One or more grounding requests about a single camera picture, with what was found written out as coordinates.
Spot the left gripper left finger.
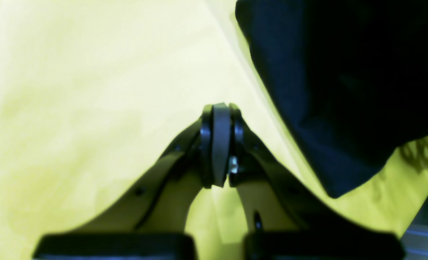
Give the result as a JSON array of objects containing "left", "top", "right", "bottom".
[{"left": 33, "top": 103, "right": 232, "bottom": 260}]

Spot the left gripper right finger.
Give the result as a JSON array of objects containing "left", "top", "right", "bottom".
[{"left": 229, "top": 104, "right": 405, "bottom": 260}]

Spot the dark navy T-shirt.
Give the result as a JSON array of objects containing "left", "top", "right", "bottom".
[{"left": 235, "top": 0, "right": 428, "bottom": 199}]

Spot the yellow table cloth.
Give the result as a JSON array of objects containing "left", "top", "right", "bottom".
[{"left": 0, "top": 0, "right": 428, "bottom": 260}]

